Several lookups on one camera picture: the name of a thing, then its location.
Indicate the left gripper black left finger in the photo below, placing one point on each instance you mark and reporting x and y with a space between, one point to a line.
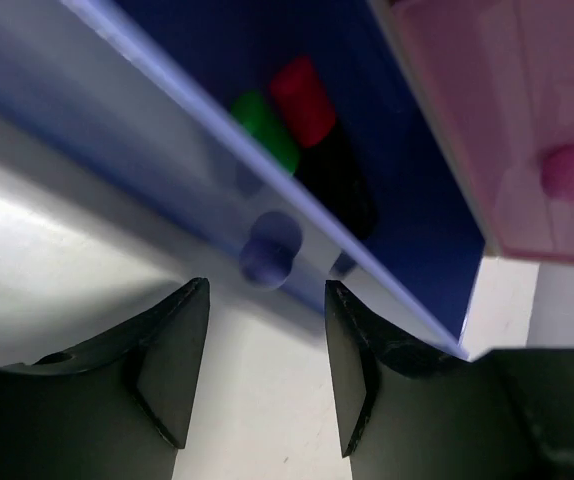
117 406

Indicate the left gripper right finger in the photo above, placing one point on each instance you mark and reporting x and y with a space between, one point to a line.
407 410

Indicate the orange cap highlighter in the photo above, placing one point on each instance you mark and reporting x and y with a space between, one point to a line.
329 168

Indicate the wide purple-blue drawer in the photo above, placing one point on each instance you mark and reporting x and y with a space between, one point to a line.
140 93

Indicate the green cap highlighter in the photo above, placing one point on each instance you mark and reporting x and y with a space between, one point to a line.
254 113

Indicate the pink drawer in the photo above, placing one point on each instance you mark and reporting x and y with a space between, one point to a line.
495 81

